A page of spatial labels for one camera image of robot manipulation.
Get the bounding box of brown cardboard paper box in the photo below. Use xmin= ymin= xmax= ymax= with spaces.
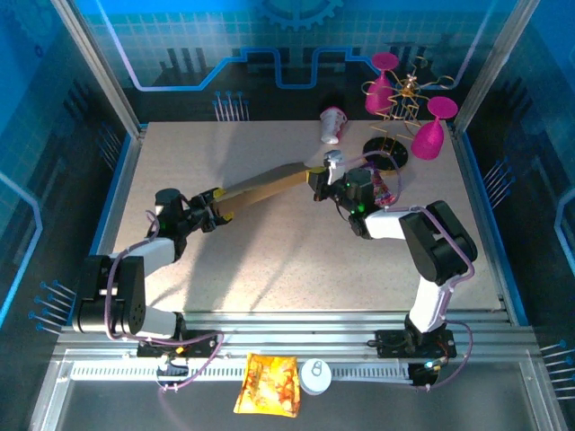
xmin=214 ymin=162 xmax=324 ymax=216

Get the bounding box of raspberry snack bag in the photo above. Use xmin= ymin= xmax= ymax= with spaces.
xmin=366 ymin=163 xmax=399 ymax=208

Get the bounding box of white cup pink lid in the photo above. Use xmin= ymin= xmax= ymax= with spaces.
xmin=319 ymin=106 xmax=349 ymax=145

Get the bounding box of pink plastic wine glass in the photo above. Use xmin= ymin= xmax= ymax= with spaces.
xmin=411 ymin=96 xmax=459 ymax=162
xmin=364 ymin=52 xmax=399 ymax=116

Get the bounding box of orange snack bag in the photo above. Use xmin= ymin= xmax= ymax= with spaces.
xmin=233 ymin=353 xmax=301 ymax=418

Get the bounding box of white round cap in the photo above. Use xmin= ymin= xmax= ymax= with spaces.
xmin=299 ymin=358 xmax=333 ymax=396

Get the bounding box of gold wire rack black base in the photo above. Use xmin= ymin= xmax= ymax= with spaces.
xmin=361 ymin=56 xmax=455 ymax=172

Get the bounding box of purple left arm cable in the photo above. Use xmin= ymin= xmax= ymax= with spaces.
xmin=103 ymin=210 xmax=225 ymax=392

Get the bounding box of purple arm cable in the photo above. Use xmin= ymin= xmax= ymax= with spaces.
xmin=345 ymin=150 xmax=476 ymax=392
xmin=103 ymin=210 xmax=225 ymax=392

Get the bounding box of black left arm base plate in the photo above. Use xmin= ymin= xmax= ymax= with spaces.
xmin=137 ymin=330 xmax=217 ymax=359

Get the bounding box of aluminium frame rail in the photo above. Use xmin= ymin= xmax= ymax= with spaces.
xmin=53 ymin=312 xmax=540 ymax=360

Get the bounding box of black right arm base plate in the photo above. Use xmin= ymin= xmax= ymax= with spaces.
xmin=375 ymin=329 xmax=456 ymax=359

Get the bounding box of white slotted cable duct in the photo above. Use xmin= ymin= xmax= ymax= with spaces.
xmin=71 ymin=361 xmax=414 ymax=383

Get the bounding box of aluminium frame post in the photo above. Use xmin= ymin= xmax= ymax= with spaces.
xmin=452 ymin=0 xmax=541 ymax=132
xmin=51 ymin=0 xmax=146 ymax=138

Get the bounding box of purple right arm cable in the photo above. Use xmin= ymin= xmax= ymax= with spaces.
xmin=345 ymin=150 xmax=476 ymax=392

